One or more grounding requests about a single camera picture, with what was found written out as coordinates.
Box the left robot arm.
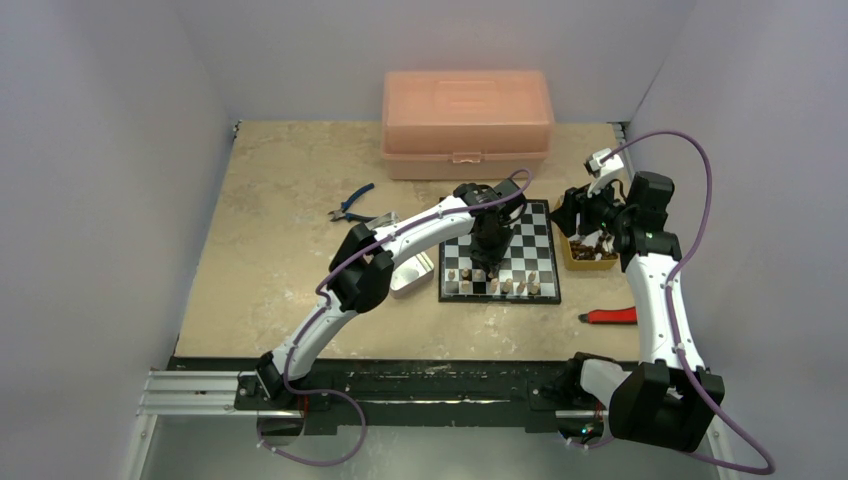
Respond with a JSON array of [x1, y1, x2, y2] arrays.
[[255, 178, 526, 409]]

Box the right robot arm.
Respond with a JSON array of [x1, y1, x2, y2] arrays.
[[550, 172, 725, 453]]

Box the dark wooden chess pieces pile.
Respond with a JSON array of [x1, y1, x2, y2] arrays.
[[569, 233, 618, 262]]

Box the black white chess board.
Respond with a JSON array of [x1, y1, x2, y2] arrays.
[[438, 199, 562, 305]]

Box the gold metal tin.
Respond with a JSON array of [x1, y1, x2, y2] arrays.
[[557, 228, 619, 271]]

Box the silver pink metal tin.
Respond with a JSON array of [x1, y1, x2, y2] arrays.
[[365, 211, 435, 299]]

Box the red black utility knife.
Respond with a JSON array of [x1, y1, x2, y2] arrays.
[[578, 307, 638, 325]]

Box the pink plastic storage box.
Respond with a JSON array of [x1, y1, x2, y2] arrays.
[[381, 70, 555, 181]]

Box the blue handled cutting pliers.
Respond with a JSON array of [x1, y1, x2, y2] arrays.
[[327, 183, 377, 225]]

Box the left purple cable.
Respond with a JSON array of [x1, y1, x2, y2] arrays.
[[254, 168, 535, 468]]

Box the purple cable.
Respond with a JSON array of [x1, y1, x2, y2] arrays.
[[599, 130, 776, 476], [254, 168, 535, 468]]

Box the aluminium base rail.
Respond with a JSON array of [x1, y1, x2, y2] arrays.
[[138, 358, 607, 438]]

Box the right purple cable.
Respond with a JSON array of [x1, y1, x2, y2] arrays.
[[599, 130, 776, 476]]

